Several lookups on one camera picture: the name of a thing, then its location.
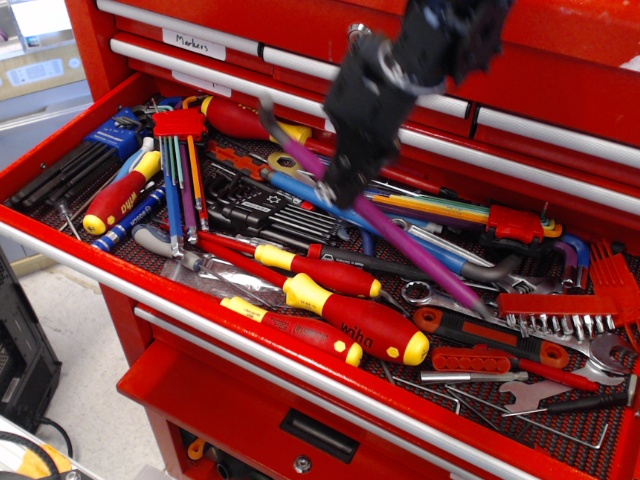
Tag slim red yellow screwdriver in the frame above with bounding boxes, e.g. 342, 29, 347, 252
221, 297, 363, 367

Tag thin black precision screwdriver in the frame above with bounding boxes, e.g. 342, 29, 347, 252
504, 392, 629, 417

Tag medium red yellow Wiha screwdriver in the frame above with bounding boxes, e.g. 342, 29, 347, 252
197, 232, 383, 298

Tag red bit holder comb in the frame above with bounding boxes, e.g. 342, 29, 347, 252
497, 240, 639, 349

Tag blue holder black hex keys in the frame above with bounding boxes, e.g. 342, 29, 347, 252
5, 108, 144, 210

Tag left red yellow Wiha screwdriver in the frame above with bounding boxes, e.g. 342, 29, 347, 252
83, 151, 161, 235

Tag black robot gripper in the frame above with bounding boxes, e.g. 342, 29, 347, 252
316, 1, 513, 209

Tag large violet Allen key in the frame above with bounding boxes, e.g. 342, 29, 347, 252
259, 94, 493, 320

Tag silver drawer lock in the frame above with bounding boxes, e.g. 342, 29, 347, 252
347, 23, 372, 45

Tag large blue Allen key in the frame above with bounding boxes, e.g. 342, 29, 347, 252
261, 168, 521, 282

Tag black device on floor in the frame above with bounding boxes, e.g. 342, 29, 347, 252
1, 256, 62, 432

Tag red holder coloured hex keys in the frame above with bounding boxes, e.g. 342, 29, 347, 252
152, 106, 208, 259

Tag red tool chest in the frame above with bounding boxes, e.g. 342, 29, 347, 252
1, 1, 639, 479

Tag flat silver open spanner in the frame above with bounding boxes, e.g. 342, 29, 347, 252
499, 380, 571, 413

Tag right coloured hex key set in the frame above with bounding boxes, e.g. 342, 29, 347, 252
365, 191, 564, 245

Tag silver combination wrench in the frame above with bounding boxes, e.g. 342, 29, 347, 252
401, 281, 631, 384

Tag black Torx key set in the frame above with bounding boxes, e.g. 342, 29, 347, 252
205, 173, 340, 249

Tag big red yellow Wiha screwdriver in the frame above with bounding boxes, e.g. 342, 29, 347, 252
212, 246, 430, 366

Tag top red yellow screwdriver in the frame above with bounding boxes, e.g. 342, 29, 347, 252
200, 96, 458, 199

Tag grey handled screwdriver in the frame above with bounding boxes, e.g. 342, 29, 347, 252
132, 224, 269, 306

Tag silver bit extension rod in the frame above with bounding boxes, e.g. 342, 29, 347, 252
419, 371, 529, 384

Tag thin silver hex wire key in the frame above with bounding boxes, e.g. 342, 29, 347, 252
444, 384, 609, 450

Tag blue Bosch pen screwdriver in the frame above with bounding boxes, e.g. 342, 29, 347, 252
91, 187, 166, 252

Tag blue violet short hex keys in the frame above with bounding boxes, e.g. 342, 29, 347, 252
553, 233, 590, 293

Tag white Markers label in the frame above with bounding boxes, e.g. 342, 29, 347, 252
162, 28, 227, 61

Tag orange black handled tool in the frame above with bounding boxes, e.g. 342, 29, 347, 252
412, 307, 569, 369

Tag red bit strip holder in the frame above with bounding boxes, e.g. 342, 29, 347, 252
430, 344, 600, 392

